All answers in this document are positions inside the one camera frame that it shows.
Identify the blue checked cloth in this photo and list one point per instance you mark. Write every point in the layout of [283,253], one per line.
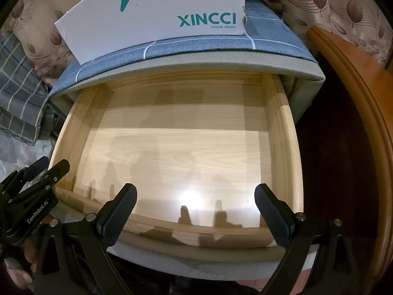
[199,47]

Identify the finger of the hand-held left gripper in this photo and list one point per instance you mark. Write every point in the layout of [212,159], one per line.
[55,172]
[35,167]

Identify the white crumpled cloth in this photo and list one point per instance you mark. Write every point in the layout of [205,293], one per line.
[18,150]

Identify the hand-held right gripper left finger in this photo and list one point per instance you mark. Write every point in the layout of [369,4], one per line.
[122,209]

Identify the grey plaid blanket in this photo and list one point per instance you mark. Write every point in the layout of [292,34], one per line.
[18,92]

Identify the white shoe box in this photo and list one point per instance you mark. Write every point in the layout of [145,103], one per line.
[153,6]

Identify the brown wooden bed frame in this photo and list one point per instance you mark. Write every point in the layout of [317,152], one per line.
[362,98]

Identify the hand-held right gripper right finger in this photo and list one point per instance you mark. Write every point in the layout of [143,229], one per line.
[273,215]

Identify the person's left hand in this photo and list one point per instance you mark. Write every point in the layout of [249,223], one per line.
[20,270]

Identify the leaf print curtain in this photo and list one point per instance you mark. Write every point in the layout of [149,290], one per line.
[337,3]

